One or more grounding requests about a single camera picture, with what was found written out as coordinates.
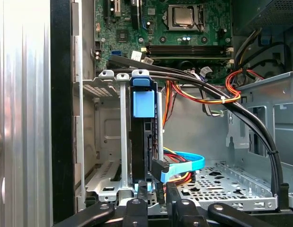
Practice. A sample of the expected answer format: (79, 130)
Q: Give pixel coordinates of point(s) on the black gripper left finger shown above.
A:
(136, 212)

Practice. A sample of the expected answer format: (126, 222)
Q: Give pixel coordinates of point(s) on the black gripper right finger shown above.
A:
(184, 215)

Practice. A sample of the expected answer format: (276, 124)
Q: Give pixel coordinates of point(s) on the hard disk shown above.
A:
(142, 104)

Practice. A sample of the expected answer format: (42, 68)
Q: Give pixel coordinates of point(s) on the metal disk bay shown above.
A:
(122, 118)

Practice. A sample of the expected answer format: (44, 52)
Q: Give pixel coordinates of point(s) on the black open PC case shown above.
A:
(62, 94)

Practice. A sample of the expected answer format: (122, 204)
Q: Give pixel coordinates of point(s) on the metal optical drive bay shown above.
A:
(262, 94)

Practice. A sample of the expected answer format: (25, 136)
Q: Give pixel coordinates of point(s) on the green motherboard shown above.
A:
(160, 37)

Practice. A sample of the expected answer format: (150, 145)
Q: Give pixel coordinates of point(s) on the CPU socket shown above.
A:
(201, 21)

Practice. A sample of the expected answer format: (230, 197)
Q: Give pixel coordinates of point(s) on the silver CPU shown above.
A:
(183, 16)

